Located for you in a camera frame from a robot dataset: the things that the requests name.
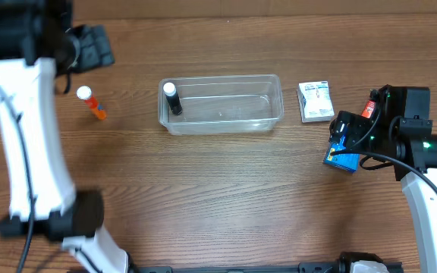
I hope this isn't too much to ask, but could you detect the orange tube white cap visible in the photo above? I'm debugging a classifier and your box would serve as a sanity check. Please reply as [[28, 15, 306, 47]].
[[77, 86, 107, 120]]

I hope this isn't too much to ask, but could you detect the white medicine box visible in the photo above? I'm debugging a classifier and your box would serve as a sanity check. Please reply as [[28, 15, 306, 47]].
[[297, 81, 335, 123]]

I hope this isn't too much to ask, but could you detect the black tube white cap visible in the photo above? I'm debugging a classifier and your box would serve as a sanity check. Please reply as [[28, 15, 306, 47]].
[[162, 82, 183, 115]]

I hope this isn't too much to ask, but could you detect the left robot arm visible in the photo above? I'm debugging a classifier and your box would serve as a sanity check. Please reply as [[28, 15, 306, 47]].
[[0, 1, 136, 272]]

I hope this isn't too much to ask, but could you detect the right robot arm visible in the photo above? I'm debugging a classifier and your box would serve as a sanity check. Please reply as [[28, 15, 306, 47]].
[[329, 85, 437, 272]]

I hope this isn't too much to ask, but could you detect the clear plastic container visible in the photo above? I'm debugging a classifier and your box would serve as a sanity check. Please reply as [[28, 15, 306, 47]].
[[158, 74, 284, 135]]

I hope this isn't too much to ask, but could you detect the red box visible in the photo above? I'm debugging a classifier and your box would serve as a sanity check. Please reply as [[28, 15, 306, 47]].
[[361, 100, 376, 118]]

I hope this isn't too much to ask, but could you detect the blue box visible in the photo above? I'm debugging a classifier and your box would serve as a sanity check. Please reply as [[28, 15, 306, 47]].
[[323, 136, 360, 173]]

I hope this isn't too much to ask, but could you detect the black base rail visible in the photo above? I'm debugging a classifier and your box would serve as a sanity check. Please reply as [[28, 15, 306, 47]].
[[135, 252, 404, 273]]

